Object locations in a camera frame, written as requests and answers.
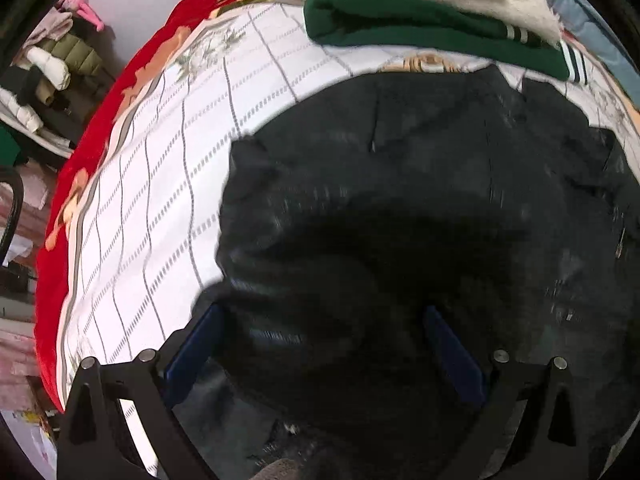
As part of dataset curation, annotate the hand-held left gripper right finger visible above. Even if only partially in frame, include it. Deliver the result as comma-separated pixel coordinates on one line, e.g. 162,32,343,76
421,305,593,480

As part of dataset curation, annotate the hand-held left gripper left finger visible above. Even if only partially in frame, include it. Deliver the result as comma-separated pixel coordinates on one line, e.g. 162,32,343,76
56,303,225,480

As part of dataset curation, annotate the black garment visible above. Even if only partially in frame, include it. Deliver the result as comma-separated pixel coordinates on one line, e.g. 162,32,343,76
172,64,640,480

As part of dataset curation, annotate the white grid-pattern bed sheet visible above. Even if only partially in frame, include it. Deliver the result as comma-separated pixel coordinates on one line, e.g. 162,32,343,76
59,1,640,478

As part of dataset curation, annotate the red floral blanket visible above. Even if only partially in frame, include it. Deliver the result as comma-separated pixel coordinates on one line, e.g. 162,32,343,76
34,0,313,413

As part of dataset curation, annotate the white puffer jacket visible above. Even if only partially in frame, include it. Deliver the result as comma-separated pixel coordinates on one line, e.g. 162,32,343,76
25,47,72,92

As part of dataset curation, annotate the olive puffer jacket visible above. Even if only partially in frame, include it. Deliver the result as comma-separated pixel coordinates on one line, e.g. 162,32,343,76
39,34,103,77

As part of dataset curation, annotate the green folded garment with stripes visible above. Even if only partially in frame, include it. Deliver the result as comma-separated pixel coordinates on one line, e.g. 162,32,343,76
302,0,588,82

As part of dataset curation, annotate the pink garment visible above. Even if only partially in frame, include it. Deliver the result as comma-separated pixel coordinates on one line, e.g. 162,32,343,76
56,0,106,32

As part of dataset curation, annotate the light blue cloth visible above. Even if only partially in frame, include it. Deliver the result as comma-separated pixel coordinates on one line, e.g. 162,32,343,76
530,0,640,111

